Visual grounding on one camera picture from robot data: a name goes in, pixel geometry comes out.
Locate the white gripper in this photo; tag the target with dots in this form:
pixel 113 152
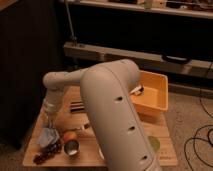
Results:
pixel 51 112

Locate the light blue towel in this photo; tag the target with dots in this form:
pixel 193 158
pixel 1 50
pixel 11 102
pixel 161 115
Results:
pixel 47 137

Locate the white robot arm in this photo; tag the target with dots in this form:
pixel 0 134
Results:
pixel 105 92

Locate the black striped block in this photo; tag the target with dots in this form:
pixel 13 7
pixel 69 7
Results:
pixel 76 107

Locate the orange fruit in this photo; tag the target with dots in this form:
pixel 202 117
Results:
pixel 69 135

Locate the metal cup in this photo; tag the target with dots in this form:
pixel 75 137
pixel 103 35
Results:
pixel 71 147

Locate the bunch of dark grapes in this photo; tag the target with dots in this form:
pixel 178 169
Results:
pixel 48 152

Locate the grey vertical pole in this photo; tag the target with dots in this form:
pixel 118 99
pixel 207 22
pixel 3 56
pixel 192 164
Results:
pixel 73 37

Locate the white plastic cup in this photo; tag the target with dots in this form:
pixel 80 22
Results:
pixel 101 154

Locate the white utensil in bin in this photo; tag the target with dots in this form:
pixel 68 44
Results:
pixel 137 90

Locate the yellow plastic bin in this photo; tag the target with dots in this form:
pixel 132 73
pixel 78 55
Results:
pixel 153 100

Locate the green round object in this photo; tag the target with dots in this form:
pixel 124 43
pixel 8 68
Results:
pixel 153 144

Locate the wooden shelf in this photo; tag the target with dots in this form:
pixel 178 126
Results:
pixel 146 7

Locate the grey metal rail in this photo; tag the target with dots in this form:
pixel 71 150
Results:
pixel 146 60

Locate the black handle on rail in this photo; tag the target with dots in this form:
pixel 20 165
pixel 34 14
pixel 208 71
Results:
pixel 181 61

